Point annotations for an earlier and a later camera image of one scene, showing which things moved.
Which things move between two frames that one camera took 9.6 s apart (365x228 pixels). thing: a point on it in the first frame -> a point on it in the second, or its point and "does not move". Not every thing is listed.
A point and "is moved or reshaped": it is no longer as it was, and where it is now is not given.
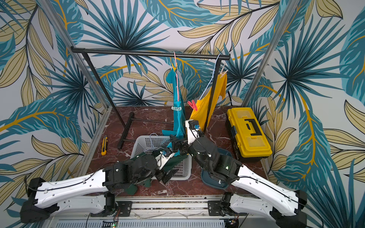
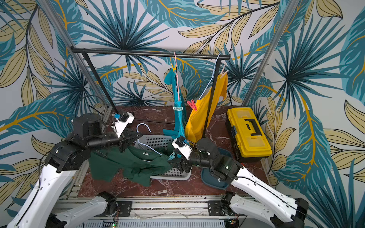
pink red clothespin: (193, 105) does not move
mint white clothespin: (176, 108) does not move
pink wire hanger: (176, 63) does not move
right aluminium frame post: (271, 53) does not move
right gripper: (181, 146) -> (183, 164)
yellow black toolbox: (249, 142) does not move
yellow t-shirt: (203, 104) does not move
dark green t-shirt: (132, 189) is moved or reshaped
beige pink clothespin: (222, 73) does not move
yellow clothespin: (174, 68) does not move
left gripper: (162, 176) -> (125, 141)
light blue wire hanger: (153, 147) -> (141, 144)
